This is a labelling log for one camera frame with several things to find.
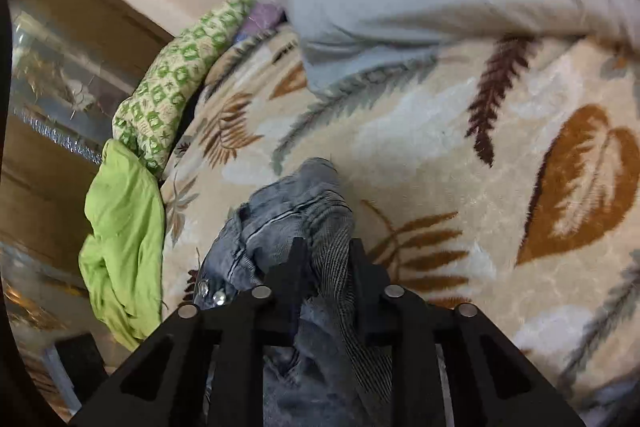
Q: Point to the lime green cloth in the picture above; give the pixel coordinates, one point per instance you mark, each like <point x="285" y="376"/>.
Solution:
<point x="120" y="227"/>

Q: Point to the beige leaf-print blanket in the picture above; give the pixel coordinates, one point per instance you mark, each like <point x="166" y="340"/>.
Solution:
<point x="425" y="147"/>

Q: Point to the purple cloth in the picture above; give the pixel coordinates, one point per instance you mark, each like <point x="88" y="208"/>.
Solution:
<point x="265" y="18"/>

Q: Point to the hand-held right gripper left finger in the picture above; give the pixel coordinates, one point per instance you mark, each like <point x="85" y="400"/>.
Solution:
<point x="287" y="279"/>

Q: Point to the blue-grey denim pants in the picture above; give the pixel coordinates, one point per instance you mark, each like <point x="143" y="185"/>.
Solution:
<point x="300" y="207"/>

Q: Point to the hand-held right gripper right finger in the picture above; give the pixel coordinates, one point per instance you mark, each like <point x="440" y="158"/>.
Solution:
<point x="367" y="287"/>

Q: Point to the green patterned quilt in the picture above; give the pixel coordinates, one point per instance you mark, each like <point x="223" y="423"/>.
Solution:
<point x="170" y="82"/>

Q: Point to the black box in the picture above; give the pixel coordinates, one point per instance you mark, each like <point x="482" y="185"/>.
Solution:
<point x="80" y="357"/>

